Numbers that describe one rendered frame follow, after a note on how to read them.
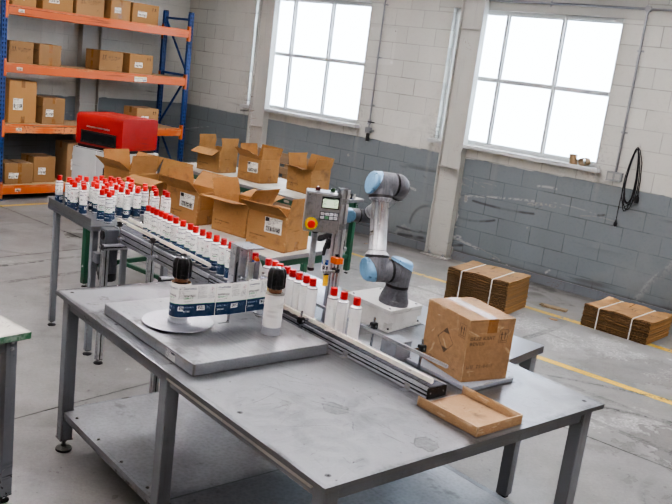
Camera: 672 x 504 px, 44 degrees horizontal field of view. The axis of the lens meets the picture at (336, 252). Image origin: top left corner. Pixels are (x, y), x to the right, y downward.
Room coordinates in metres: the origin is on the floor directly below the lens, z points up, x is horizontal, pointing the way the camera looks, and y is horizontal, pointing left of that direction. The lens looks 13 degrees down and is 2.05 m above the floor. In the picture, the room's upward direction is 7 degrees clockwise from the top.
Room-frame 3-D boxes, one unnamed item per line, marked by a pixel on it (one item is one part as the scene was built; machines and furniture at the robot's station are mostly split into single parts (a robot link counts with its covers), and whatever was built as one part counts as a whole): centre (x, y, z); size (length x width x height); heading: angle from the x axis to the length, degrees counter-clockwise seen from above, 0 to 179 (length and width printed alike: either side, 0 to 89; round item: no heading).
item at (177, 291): (3.41, 0.64, 1.04); 0.09 x 0.09 x 0.29
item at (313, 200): (3.81, 0.09, 1.38); 0.17 x 0.10 x 0.19; 96
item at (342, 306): (3.52, -0.06, 0.98); 0.05 x 0.05 x 0.20
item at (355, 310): (3.45, -0.12, 0.98); 0.05 x 0.05 x 0.20
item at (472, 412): (2.92, -0.58, 0.85); 0.30 x 0.26 x 0.04; 41
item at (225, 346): (3.47, 0.50, 0.86); 0.80 x 0.67 x 0.05; 41
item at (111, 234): (5.06, 1.45, 0.71); 0.15 x 0.12 x 0.34; 131
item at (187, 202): (6.10, 1.11, 0.97); 0.45 x 0.38 x 0.37; 144
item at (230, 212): (5.88, 0.71, 0.96); 0.53 x 0.45 x 0.37; 143
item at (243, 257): (3.93, 0.43, 1.01); 0.14 x 0.13 x 0.26; 41
